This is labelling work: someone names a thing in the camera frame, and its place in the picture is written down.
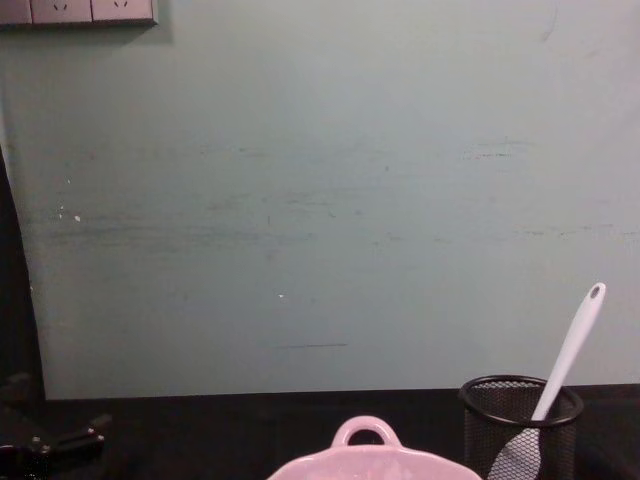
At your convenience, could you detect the white silicone spatula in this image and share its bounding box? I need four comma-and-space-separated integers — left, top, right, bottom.
488, 281, 608, 480

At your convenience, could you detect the pink ceramic dish with handle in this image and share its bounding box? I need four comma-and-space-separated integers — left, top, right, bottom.
266, 414, 484, 480

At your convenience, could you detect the white wall socket panel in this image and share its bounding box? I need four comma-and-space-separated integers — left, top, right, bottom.
0, 0, 161, 30

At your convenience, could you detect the black table cloth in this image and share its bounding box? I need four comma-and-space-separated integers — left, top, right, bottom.
0, 383, 640, 480

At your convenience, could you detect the black mesh pen holder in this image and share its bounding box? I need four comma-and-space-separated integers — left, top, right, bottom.
458, 374, 586, 480

